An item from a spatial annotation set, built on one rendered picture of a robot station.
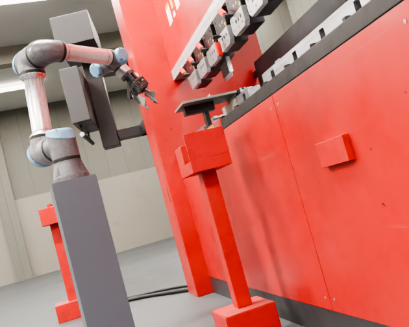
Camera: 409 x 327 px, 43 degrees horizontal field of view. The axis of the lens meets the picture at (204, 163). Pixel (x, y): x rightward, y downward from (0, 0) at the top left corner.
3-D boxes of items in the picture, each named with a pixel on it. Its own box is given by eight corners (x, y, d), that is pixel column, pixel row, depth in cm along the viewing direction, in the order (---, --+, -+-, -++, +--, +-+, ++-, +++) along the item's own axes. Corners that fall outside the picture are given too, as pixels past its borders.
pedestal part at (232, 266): (234, 307, 203) (197, 174, 207) (247, 302, 204) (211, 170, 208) (238, 309, 197) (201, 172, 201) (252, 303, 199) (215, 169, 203)
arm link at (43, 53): (37, 30, 217) (127, 43, 253) (24, 40, 224) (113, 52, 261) (42, 56, 215) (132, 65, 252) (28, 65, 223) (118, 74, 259)
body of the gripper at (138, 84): (140, 90, 263) (124, 73, 263) (135, 98, 270) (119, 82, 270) (150, 84, 267) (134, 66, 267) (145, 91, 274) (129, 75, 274)
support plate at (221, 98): (174, 113, 247) (174, 111, 247) (225, 102, 254) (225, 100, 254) (182, 104, 230) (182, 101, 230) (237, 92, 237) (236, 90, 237)
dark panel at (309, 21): (271, 126, 336) (253, 62, 339) (274, 126, 336) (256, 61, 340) (367, 73, 227) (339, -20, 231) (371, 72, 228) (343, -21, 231)
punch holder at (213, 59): (210, 68, 256) (201, 36, 257) (226, 65, 258) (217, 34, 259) (218, 58, 241) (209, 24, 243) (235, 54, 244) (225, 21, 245)
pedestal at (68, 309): (59, 319, 377) (32, 209, 383) (93, 309, 384) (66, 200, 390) (58, 324, 358) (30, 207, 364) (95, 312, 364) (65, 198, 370)
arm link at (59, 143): (61, 156, 209) (53, 124, 210) (44, 164, 218) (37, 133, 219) (86, 153, 218) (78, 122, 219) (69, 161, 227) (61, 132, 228)
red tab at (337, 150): (321, 168, 147) (315, 145, 148) (328, 167, 148) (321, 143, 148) (348, 160, 133) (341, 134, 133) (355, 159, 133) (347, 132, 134)
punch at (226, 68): (224, 82, 251) (219, 63, 252) (228, 81, 252) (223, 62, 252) (230, 76, 242) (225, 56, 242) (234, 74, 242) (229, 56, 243)
